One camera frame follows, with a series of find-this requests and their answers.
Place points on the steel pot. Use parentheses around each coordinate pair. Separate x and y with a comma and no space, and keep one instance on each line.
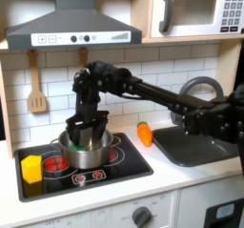
(87,158)

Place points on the yellow hexagonal block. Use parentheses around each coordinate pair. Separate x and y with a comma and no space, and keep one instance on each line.
(31,169)

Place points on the white toy microwave door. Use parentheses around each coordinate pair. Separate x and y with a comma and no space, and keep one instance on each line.
(197,12)

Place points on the orange toy carrot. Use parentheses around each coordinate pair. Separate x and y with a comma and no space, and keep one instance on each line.
(145,134)

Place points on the black stove cooktop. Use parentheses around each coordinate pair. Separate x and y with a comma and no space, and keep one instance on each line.
(127,168)

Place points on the wooden slotted spatula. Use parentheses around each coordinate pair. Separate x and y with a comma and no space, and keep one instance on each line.
(36,101)

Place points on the wooden spoon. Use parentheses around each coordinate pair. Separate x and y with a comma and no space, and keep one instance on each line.
(83,57)

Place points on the dark grey sink basin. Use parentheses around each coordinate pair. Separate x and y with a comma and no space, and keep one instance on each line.
(178,149)

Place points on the grey range hood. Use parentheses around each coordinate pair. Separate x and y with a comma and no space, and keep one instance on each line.
(73,25)

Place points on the grey oven knob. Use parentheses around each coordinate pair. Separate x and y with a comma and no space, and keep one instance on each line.
(141,216)

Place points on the dark grey tap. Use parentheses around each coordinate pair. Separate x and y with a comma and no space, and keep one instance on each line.
(203,80)

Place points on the white kitchen base cabinet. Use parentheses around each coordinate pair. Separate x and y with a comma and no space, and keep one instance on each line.
(190,206)

